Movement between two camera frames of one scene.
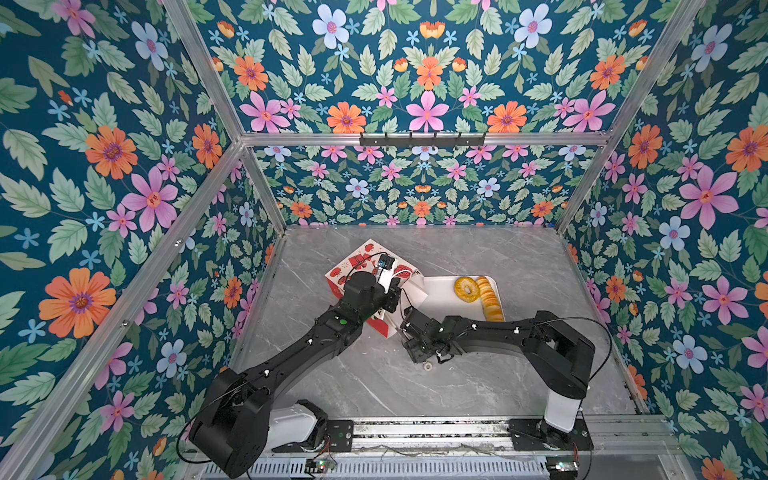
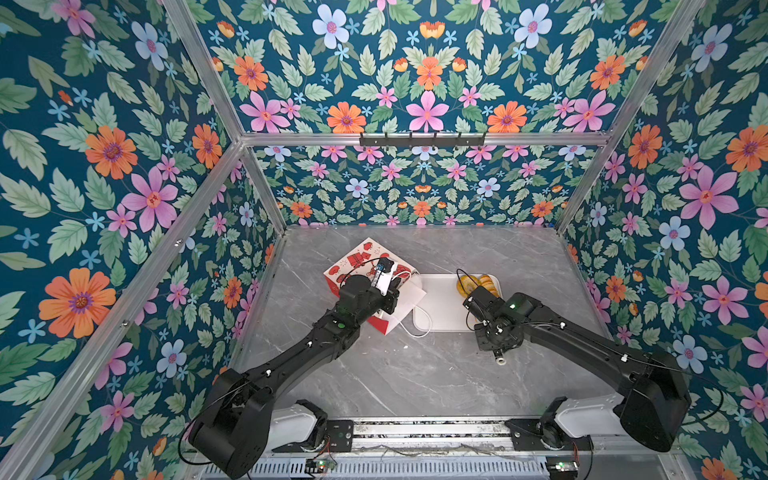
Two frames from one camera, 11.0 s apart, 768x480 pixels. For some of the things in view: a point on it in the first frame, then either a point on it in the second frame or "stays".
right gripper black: [411, 347] to [482, 346]
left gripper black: [393, 294] stays
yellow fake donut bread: [460, 289] stays
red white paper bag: [412, 283] stays
